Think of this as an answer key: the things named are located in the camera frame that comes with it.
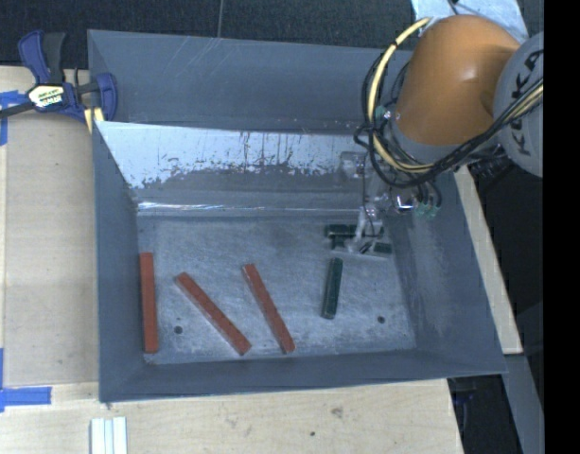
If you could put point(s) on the grey metal bin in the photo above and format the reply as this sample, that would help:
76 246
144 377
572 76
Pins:
270 88

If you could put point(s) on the pale wood flat board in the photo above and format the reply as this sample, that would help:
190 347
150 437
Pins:
48 253

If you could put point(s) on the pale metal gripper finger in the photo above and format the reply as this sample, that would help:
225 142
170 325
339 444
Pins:
360 247
362 225

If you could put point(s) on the dark green flat block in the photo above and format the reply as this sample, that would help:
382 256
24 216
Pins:
332 287
338 229

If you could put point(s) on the red-brown flat block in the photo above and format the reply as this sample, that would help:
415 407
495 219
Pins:
268 308
148 301
213 314

